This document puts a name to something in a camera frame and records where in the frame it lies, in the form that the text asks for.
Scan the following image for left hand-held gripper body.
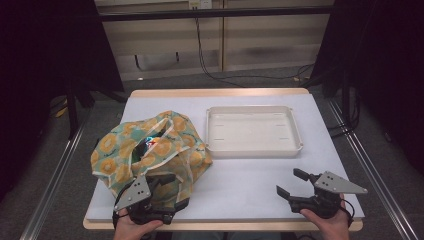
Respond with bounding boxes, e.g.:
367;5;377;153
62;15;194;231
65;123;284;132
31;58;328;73
114;175;174;225

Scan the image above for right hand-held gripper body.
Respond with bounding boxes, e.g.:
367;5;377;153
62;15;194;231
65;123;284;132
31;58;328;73
288;170;369;220

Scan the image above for fruit-print cloth shopping bag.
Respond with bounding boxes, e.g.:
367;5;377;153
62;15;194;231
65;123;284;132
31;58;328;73
90;110;214;212

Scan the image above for white plastic tray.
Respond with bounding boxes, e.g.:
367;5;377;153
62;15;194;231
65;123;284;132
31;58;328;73
204;105;304;159

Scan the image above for person's left hand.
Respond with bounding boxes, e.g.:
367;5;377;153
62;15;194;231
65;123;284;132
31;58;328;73
113;209;164;240

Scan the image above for person's right hand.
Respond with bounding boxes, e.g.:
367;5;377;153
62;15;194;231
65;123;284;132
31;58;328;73
299;194;351;240

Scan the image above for white table mat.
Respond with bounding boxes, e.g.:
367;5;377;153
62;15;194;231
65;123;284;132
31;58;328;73
85;93;365;223

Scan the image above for black stand leg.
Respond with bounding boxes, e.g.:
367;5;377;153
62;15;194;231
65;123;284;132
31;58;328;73
64;79;128;139

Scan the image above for wooden table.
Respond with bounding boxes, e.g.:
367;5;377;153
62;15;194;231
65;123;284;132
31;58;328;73
82;87;364;233

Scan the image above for black curtain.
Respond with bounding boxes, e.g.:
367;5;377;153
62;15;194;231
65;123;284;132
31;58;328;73
309;0;424;174
0;0;125;201

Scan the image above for black horizontal bar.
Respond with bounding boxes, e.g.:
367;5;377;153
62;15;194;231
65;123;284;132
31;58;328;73
98;4;334;23

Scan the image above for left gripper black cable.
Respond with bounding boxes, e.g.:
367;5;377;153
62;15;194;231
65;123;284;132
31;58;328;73
112;186;129;231

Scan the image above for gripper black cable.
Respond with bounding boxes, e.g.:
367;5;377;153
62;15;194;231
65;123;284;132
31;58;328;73
112;186;129;231
343;198;355;228

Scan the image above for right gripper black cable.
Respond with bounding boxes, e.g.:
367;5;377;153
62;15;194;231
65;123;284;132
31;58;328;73
343;198;355;228

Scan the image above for metal floor rail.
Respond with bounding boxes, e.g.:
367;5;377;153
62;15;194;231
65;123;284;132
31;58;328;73
328;99;419;240
19;109;93;240

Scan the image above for black floor cables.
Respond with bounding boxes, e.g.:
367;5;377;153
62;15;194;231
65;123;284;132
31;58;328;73
328;89;362;138

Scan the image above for short black wall cable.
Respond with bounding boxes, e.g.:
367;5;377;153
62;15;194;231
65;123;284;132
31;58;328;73
134;54;148;72

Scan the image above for long black wall cable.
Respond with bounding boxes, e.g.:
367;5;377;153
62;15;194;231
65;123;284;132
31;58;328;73
194;17;316;88

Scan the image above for white wall outlet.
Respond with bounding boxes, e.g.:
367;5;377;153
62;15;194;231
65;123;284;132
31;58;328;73
188;0;213;10

